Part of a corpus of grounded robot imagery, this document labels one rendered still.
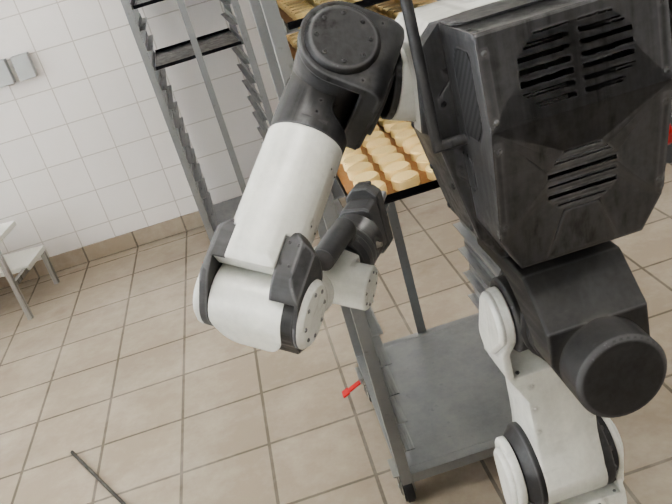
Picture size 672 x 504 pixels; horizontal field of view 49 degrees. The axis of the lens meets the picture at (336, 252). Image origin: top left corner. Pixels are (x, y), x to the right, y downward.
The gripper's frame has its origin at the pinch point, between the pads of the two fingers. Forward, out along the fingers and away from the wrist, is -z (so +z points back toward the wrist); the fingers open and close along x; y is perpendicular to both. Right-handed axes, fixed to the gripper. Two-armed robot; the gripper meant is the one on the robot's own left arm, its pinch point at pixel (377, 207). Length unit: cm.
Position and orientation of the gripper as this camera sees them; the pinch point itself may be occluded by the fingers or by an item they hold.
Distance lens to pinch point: 125.1
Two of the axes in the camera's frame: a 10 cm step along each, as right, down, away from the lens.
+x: -2.6, -8.6, -4.3
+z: -3.4, 5.0, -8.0
